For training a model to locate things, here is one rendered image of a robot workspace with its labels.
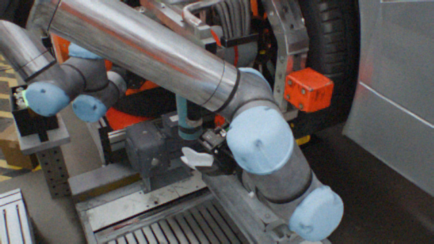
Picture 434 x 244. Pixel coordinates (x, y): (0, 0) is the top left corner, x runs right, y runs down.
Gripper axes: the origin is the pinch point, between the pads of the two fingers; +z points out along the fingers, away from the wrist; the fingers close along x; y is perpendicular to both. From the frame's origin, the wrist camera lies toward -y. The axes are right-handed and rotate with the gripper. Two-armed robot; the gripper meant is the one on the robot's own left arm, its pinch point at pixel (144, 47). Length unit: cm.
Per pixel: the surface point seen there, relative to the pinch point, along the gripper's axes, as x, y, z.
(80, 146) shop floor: -66, 83, 38
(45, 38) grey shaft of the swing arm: -117, 48, 93
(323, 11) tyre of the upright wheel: 52, -19, -10
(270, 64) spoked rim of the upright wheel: 39.3, 2.9, 4.4
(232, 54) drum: 29.2, -3.1, -4.5
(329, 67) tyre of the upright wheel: 56, -7, -14
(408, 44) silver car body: 68, -19, -26
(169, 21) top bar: 14.2, -13.9, -12.1
